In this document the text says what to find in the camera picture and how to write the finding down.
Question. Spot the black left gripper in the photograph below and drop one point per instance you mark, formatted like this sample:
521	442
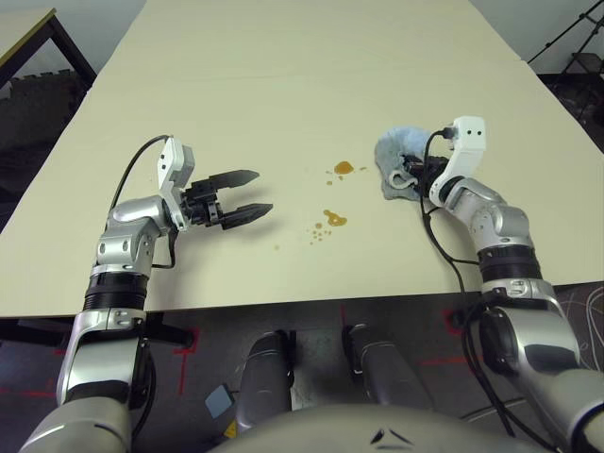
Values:
200	205

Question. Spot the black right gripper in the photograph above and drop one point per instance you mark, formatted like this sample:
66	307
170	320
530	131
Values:
429	172

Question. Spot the light blue rag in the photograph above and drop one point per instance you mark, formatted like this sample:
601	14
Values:
389	146

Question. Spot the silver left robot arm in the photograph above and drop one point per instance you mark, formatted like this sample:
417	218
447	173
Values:
120	245

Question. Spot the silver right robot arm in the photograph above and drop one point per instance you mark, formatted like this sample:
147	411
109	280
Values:
505	226

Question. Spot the round brown liquid puddle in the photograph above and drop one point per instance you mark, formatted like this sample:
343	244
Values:
343	167

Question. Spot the elongated brown liquid puddle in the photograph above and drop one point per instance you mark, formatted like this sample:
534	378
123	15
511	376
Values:
336	220

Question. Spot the black table foot bar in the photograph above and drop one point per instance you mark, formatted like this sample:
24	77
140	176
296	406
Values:
165	335

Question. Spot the grey left robot leg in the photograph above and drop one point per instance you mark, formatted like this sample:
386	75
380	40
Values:
264	377

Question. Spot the grey robot leg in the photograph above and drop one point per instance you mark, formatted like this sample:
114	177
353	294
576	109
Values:
387	373
264	377

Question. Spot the black tripod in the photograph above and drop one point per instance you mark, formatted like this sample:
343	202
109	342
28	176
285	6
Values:
557	38

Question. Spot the blue-grey square floor pad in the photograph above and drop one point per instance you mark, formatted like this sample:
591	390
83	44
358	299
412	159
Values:
219	401

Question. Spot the grey right robot leg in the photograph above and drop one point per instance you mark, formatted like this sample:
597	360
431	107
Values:
387	373

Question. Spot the dark foam puzzle floor mat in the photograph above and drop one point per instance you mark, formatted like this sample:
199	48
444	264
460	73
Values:
38	108

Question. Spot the grey robot torso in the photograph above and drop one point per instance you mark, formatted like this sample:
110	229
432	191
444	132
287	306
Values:
377	434

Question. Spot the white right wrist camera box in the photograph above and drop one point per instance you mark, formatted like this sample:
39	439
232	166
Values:
467	141

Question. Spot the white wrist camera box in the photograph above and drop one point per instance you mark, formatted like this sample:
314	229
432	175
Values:
467	141
172	158

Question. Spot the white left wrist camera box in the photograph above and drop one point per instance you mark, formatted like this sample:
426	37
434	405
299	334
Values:
172	158

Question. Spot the side table with black frame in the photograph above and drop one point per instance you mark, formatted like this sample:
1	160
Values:
19	28

